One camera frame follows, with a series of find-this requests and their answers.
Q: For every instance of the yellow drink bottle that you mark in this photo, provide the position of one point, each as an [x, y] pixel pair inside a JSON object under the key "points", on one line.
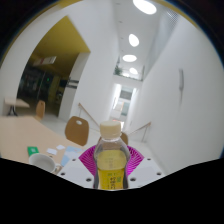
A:
{"points": [[111, 163]]}

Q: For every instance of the small white card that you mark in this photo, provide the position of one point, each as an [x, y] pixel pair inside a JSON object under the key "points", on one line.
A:
{"points": [[60, 147], [51, 151]]}

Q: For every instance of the white ceramic mug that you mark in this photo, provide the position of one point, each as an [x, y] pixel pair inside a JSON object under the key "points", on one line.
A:
{"points": [[41, 161]]}

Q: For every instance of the green potted plant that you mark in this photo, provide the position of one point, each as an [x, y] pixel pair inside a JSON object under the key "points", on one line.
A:
{"points": [[118, 70]]}

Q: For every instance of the wooden stair handrail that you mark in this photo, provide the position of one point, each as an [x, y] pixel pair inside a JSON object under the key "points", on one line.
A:
{"points": [[88, 114], [141, 128]]}

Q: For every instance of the small wooden side table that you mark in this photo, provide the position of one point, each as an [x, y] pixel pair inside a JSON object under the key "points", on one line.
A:
{"points": [[16, 102]]}

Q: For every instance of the small green card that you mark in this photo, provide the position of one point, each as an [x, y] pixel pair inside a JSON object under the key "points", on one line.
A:
{"points": [[32, 150]]}

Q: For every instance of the round ceiling lights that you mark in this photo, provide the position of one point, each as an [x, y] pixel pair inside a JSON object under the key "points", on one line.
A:
{"points": [[134, 40]]}

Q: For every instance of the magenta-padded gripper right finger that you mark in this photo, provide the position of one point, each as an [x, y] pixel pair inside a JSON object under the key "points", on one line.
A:
{"points": [[144, 171]]}

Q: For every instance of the wooden chair with oval cutout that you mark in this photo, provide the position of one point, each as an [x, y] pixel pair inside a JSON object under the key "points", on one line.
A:
{"points": [[124, 137], [76, 131]]}

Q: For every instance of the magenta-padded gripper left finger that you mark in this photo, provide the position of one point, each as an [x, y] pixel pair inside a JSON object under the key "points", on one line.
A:
{"points": [[76, 172]]}

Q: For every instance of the hanging white sign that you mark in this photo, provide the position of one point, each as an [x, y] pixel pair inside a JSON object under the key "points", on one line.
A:
{"points": [[45, 60]]}

